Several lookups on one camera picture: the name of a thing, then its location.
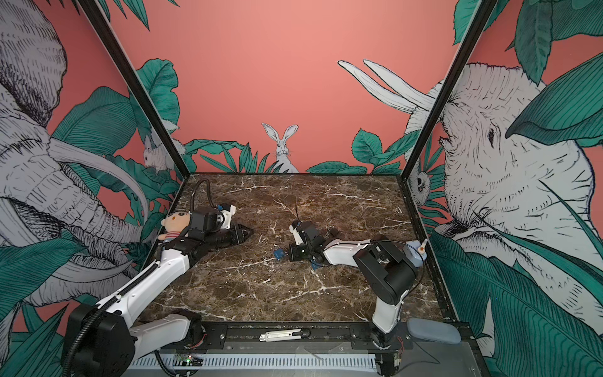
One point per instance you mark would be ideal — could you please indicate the white slotted cable duct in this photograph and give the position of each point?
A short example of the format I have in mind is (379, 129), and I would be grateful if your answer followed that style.
(219, 361)

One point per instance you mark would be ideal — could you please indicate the small green circuit board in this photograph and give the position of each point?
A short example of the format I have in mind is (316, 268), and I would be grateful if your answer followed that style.
(182, 361)

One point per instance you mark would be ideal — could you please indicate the black right frame post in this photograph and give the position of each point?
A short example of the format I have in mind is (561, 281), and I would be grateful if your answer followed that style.
(470, 39)

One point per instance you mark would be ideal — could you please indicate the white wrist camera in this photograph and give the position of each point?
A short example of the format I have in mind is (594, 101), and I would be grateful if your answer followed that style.
(226, 213)
(297, 237)

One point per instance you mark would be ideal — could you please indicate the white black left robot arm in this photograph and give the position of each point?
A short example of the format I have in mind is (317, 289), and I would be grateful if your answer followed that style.
(103, 340)

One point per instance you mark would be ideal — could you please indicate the plush doll striped shirt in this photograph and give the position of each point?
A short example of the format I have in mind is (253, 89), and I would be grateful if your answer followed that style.
(173, 226)

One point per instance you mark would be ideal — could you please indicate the white utility knife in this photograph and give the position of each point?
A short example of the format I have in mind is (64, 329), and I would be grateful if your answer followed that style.
(285, 335)

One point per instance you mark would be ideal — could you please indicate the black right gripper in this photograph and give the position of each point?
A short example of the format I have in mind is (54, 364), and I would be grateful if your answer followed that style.
(294, 255)

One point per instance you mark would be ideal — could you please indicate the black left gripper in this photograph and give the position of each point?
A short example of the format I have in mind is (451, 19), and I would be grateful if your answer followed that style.
(238, 235)

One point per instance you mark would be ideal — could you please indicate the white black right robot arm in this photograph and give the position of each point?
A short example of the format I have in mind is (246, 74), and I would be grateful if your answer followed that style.
(390, 267)

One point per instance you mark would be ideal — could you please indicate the black frame post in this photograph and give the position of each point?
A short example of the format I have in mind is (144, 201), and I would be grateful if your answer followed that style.
(105, 33)
(470, 39)

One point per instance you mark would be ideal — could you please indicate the grey oval pad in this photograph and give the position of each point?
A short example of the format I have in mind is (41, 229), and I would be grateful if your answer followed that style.
(433, 331)

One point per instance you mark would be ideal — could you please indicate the black front mounting rail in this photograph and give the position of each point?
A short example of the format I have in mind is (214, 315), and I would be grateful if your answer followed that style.
(360, 335)

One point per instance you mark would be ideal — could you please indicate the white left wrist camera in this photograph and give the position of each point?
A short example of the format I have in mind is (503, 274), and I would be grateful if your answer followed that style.
(226, 213)

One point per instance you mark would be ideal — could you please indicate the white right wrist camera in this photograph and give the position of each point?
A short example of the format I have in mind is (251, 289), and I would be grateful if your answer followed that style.
(297, 237)

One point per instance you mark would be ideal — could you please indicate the black left frame post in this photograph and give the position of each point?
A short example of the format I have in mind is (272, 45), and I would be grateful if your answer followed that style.
(105, 33)

